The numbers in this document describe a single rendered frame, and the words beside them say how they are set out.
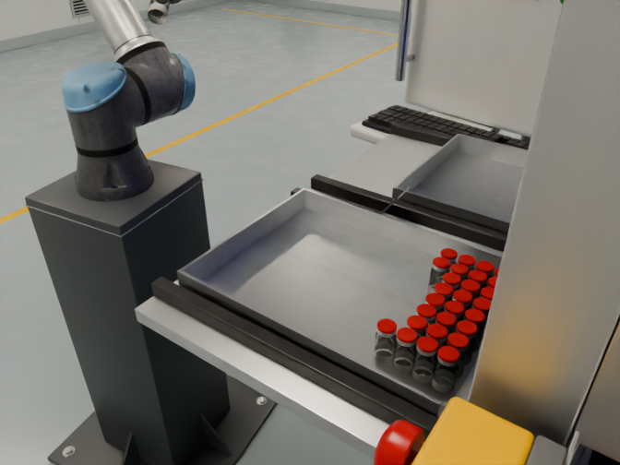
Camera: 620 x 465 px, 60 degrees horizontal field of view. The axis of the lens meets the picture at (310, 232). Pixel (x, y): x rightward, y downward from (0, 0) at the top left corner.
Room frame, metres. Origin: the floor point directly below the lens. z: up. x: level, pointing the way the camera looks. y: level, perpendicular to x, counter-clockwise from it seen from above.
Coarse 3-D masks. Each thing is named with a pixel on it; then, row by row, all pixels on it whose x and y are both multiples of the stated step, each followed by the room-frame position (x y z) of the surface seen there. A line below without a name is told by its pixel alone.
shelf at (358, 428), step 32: (352, 160) 0.90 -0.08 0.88; (384, 160) 0.90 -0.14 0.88; (416, 160) 0.90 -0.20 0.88; (320, 192) 0.78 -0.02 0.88; (384, 192) 0.78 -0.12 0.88; (416, 224) 0.68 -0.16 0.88; (160, 320) 0.47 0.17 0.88; (192, 320) 0.47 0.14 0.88; (192, 352) 0.44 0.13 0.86; (224, 352) 0.42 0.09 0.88; (256, 352) 0.42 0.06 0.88; (256, 384) 0.38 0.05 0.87; (288, 384) 0.37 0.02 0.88; (320, 416) 0.34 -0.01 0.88; (352, 416) 0.33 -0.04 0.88
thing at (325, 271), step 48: (240, 240) 0.60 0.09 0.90; (288, 240) 0.63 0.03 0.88; (336, 240) 0.63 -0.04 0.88; (384, 240) 0.63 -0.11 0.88; (432, 240) 0.60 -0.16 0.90; (192, 288) 0.50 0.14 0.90; (240, 288) 0.53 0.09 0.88; (288, 288) 0.53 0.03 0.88; (336, 288) 0.53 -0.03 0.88; (384, 288) 0.53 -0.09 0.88; (288, 336) 0.42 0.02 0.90; (336, 336) 0.44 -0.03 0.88; (384, 384) 0.35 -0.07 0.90
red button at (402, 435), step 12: (384, 432) 0.22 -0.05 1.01; (396, 432) 0.22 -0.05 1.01; (408, 432) 0.22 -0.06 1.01; (420, 432) 0.22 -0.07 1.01; (384, 444) 0.21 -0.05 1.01; (396, 444) 0.21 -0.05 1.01; (408, 444) 0.21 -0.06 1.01; (420, 444) 0.22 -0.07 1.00; (384, 456) 0.20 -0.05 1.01; (396, 456) 0.20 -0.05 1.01; (408, 456) 0.20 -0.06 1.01
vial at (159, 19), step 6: (150, 0) 0.67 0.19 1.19; (156, 0) 0.67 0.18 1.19; (162, 0) 0.67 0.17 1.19; (168, 0) 0.68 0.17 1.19; (150, 6) 0.66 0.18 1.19; (156, 6) 0.66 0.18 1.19; (162, 6) 0.66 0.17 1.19; (168, 6) 0.68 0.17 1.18; (150, 12) 0.66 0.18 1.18; (156, 12) 0.66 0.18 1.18; (162, 12) 0.66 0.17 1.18; (150, 18) 0.66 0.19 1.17; (156, 18) 0.66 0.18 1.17; (162, 18) 0.66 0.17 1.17
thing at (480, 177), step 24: (456, 144) 0.93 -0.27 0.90; (480, 144) 0.91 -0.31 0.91; (432, 168) 0.84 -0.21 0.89; (456, 168) 0.86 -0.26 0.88; (480, 168) 0.86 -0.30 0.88; (504, 168) 0.86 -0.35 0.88; (408, 192) 0.71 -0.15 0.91; (432, 192) 0.77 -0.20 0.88; (456, 192) 0.77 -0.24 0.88; (480, 192) 0.77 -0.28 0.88; (504, 192) 0.77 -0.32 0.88; (456, 216) 0.67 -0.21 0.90; (480, 216) 0.65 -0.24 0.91; (504, 216) 0.70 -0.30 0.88
